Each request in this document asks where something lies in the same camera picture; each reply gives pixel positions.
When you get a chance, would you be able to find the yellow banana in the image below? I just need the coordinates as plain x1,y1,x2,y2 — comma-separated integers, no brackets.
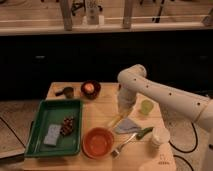
107,115,123,128

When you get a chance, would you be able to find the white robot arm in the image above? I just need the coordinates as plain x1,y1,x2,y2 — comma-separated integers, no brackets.
117,64,213,171

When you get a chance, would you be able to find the dark maroon bowl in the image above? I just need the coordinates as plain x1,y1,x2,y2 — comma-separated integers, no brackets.
81,80,101,100

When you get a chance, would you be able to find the red bowl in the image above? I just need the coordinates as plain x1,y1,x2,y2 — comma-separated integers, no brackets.
82,127,114,159

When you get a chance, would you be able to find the grey blue cloth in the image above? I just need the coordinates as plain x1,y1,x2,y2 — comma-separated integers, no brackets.
114,118,141,134

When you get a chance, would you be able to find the green plastic cup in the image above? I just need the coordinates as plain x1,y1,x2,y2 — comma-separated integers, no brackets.
140,100,154,115

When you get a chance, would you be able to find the white lidded cup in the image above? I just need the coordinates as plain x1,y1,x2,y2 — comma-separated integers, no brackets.
151,127,170,148

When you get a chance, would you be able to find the orange fruit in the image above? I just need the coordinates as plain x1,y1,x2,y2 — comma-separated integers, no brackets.
84,83,94,93

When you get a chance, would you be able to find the brown pine cone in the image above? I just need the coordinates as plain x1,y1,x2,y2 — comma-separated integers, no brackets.
60,117,74,136

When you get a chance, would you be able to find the green plastic tray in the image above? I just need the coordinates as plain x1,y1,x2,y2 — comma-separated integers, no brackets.
25,99,83,158

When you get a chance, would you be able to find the blue sponge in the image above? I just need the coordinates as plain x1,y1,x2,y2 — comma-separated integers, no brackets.
44,124,61,146

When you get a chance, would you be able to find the black cable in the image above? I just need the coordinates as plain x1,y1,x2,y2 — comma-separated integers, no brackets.
168,121,200,155

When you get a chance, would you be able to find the wooden table post right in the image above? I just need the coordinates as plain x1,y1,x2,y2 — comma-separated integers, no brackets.
122,0,133,29

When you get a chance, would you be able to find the wooden table post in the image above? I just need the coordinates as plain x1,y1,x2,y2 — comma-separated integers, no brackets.
59,0,72,31
122,0,133,29

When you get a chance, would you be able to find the wooden table post left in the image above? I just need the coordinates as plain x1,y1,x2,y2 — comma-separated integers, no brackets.
59,0,72,31

